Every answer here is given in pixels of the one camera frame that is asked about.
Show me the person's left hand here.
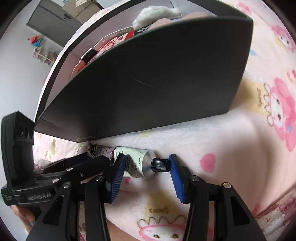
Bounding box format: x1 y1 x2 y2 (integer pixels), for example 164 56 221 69
11 205 35 234

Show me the brown cabinet with bag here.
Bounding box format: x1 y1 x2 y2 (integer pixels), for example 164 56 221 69
62 0 103 24

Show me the red printed packet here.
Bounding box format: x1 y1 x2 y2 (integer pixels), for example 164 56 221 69
95 30 135 58

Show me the white wire shelf rack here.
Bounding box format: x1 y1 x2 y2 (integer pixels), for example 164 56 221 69
33 46 58 66

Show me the dark grey door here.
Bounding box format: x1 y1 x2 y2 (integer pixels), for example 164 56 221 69
27 0 81 47

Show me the black cardboard storage box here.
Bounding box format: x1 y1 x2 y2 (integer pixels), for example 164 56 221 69
35 1 253 142

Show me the silver hand cream tube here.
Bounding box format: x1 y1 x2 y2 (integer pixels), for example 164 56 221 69
87 143 171 179

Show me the white fluffy plush item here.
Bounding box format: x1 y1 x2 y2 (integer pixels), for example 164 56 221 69
132 6 181 30

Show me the pink cartoon print blanket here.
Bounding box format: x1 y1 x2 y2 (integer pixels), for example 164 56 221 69
32 0 296 241

